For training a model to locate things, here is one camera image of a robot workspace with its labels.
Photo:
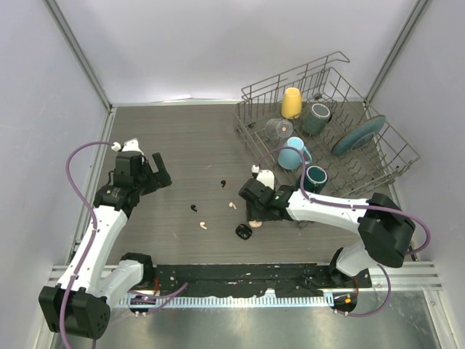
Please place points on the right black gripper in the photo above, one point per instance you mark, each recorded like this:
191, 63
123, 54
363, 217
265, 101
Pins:
253, 214

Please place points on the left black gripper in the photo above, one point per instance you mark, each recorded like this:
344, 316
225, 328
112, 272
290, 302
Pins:
158, 180

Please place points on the beige earbud charging case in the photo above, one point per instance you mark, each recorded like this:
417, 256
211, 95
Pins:
255, 224

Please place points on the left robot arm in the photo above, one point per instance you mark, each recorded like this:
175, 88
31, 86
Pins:
81, 302

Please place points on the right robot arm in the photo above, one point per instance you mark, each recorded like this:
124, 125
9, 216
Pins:
385, 234

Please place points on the black earbud charging case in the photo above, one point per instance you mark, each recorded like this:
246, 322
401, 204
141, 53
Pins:
243, 231

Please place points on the light blue mug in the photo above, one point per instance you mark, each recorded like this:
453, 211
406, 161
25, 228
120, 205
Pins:
293, 154

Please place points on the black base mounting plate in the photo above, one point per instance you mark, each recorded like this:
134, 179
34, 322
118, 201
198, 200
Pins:
248, 280

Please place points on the dark teal mug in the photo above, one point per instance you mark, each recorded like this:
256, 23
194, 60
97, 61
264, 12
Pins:
315, 179

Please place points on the clear glass cup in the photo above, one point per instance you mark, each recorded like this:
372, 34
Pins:
278, 129

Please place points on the yellow cup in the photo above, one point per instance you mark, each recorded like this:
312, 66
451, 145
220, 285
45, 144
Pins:
291, 106

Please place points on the dark grey-green mug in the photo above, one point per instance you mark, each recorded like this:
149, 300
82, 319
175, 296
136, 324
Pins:
316, 118

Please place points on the teal blue plate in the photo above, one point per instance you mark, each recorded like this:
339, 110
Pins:
359, 136

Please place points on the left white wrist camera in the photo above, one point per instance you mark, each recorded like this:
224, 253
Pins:
131, 145

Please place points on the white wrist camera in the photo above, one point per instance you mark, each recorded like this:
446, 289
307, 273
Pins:
265, 176
131, 145

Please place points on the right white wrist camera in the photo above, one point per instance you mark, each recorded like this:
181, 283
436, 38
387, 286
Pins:
265, 176

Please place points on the grey wire dish rack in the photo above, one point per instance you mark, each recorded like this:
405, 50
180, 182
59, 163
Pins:
355, 174

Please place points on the white perforated cable strip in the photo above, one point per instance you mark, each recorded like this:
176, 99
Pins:
269, 300

